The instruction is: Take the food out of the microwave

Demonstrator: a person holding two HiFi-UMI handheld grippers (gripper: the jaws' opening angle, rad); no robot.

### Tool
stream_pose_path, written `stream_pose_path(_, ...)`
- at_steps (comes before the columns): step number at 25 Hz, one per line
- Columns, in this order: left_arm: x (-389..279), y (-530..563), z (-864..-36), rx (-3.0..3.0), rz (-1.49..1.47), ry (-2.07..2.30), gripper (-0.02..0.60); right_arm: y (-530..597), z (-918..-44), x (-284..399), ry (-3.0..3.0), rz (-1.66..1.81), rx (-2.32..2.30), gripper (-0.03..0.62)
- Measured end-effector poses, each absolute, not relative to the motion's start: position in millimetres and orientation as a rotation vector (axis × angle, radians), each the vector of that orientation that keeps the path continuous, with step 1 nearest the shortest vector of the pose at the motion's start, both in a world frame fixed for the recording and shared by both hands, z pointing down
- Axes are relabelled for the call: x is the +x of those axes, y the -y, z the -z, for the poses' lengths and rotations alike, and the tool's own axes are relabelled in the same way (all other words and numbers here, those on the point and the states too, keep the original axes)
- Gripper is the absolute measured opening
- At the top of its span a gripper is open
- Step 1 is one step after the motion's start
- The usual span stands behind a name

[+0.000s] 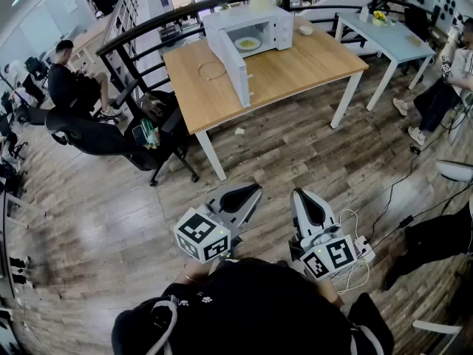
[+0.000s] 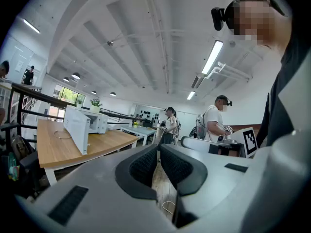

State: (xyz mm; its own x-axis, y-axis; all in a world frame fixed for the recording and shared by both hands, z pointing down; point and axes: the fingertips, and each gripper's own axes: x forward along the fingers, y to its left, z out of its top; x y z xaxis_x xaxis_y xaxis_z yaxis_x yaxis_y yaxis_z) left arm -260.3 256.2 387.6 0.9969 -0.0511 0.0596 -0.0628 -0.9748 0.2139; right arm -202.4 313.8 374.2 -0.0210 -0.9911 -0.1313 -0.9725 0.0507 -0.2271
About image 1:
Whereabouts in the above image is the black cable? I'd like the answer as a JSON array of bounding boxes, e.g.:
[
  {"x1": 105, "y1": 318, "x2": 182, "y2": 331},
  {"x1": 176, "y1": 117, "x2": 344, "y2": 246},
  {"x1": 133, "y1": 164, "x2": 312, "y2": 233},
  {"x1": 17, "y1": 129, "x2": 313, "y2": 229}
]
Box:
[{"x1": 364, "y1": 144, "x2": 423, "y2": 244}]

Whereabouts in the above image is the person's right forearm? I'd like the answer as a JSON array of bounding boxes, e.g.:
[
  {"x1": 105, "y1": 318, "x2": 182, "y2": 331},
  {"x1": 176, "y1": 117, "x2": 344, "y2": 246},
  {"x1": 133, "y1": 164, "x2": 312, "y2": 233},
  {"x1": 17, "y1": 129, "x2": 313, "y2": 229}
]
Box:
[{"x1": 316, "y1": 278, "x2": 345, "y2": 307}]

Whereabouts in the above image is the white cable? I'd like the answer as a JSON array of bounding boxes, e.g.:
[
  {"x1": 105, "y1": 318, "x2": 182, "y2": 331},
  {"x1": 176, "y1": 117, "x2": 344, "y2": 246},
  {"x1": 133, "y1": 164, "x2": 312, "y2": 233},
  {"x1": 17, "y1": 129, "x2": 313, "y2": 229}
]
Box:
[{"x1": 331, "y1": 208, "x2": 371, "y2": 296}]

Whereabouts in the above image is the white shelf unit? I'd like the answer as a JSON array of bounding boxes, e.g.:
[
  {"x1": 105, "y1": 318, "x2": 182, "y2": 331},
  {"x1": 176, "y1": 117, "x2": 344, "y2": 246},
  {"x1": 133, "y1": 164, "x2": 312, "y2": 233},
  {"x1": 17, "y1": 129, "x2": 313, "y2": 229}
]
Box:
[{"x1": 105, "y1": 0, "x2": 151, "y2": 99}]

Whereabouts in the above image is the person's left forearm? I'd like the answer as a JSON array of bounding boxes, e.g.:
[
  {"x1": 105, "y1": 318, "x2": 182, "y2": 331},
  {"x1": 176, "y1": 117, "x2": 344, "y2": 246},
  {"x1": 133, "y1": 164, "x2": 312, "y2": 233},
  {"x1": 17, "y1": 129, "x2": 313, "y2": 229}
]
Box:
[{"x1": 173, "y1": 261, "x2": 212, "y2": 285}]

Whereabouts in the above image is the wooden table with white legs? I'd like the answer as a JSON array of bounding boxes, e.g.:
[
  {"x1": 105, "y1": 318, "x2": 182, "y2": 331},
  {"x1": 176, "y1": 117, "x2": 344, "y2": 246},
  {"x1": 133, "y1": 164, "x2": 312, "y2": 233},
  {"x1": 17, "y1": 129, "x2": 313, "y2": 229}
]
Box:
[{"x1": 162, "y1": 16, "x2": 370, "y2": 183}]

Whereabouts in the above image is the beaded cord ring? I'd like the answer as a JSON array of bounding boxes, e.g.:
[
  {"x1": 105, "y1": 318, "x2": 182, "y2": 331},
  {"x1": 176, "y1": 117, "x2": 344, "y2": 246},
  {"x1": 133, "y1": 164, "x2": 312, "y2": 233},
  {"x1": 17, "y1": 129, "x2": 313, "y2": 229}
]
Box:
[{"x1": 196, "y1": 60, "x2": 227, "y2": 81}]

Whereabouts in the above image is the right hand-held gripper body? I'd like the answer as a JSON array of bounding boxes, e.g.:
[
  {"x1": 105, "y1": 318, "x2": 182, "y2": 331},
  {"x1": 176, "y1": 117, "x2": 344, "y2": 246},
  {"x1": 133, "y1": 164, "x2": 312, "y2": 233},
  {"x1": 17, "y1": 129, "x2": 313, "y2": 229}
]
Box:
[{"x1": 289, "y1": 223, "x2": 358, "y2": 281}]

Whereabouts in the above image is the green plastic item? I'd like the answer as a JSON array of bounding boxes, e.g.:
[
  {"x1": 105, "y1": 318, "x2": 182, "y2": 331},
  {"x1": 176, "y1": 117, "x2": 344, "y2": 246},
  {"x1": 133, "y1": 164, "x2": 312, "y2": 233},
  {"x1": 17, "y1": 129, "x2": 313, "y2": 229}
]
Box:
[{"x1": 131, "y1": 118, "x2": 162, "y2": 151}]

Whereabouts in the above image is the black mesh office chair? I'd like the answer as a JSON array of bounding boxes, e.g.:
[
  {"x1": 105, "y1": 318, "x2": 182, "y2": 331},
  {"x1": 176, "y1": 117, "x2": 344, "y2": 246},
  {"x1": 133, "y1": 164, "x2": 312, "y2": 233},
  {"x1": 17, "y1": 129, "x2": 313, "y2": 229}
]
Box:
[{"x1": 44, "y1": 89, "x2": 201, "y2": 188}]

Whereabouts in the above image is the light wooden desk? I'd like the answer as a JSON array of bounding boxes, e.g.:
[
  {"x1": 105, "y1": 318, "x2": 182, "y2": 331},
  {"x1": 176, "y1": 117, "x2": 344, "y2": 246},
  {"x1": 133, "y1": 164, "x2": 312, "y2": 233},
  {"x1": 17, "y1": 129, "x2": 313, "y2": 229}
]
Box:
[{"x1": 69, "y1": 14, "x2": 112, "y2": 64}]

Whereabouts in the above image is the white power strip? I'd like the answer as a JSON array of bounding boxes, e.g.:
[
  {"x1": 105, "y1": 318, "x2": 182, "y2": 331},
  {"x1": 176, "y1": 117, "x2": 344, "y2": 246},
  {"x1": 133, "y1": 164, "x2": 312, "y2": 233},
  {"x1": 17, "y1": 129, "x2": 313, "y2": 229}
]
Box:
[{"x1": 353, "y1": 235, "x2": 376, "y2": 264}]

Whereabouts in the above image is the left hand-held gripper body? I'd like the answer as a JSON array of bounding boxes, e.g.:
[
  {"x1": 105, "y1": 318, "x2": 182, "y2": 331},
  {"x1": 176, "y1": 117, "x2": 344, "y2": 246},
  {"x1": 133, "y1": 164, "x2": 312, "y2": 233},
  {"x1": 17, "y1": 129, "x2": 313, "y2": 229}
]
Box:
[{"x1": 172, "y1": 202, "x2": 244, "y2": 265}]

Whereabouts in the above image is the pale white table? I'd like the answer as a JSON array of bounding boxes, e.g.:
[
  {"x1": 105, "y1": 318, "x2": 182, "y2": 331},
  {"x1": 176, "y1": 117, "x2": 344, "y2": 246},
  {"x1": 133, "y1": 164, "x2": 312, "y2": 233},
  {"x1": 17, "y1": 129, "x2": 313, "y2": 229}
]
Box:
[{"x1": 334, "y1": 10, "x2": 438, "y2": 112}]

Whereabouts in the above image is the brown bag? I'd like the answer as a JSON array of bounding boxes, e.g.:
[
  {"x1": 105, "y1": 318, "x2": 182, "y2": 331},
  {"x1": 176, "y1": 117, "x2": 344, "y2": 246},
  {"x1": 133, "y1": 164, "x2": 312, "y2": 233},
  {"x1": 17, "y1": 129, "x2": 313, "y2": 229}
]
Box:
[{"x1": 137, "y1": 91, "x2": 168, "y2": 126}]

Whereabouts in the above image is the white plate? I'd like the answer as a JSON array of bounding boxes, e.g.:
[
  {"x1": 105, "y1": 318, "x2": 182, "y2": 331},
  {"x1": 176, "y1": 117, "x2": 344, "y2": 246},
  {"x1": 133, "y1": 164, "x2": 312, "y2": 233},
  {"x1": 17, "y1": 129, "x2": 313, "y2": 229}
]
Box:
[{"x1": 234, "y1": 36, "x2": 262, "y2": 53}]

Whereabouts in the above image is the white microwave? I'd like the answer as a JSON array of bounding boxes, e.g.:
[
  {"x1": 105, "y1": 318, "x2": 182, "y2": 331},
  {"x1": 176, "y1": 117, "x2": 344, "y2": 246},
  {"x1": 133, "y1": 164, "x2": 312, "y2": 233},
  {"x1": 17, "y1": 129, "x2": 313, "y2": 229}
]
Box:
[{"x1": 202, "y1": 4, "x2": 295, "y2": 109}]

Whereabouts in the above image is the person's black shirt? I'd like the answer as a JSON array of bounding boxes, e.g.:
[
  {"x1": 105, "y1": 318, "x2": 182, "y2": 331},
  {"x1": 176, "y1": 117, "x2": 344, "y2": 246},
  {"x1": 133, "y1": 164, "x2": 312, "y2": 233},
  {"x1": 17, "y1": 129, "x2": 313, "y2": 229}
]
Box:
[{"x1": 110, "y1": 257, "x2": 395, "y2": 355}]

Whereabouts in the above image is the black metal railing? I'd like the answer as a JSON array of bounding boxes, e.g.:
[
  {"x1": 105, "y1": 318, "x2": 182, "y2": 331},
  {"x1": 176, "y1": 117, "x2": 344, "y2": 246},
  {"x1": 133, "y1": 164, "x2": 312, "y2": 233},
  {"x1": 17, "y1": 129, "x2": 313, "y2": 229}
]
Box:
[{"x1": 95, "y1": 0, "x2": 448, "y2": 126}]

